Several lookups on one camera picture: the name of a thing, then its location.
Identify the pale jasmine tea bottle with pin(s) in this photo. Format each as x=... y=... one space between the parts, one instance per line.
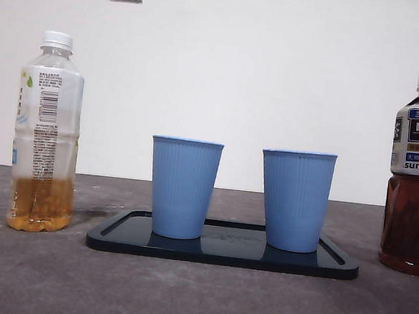
x=47 y=128

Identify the dark rectangular tray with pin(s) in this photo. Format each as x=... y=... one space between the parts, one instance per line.
x=221 y=256

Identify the blue ribbed plastic cup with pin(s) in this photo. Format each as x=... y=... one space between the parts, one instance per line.
x=182 y=188
x=295 y=199

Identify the dark oolong tea bottle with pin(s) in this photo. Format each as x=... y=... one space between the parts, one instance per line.
x=412 y=223

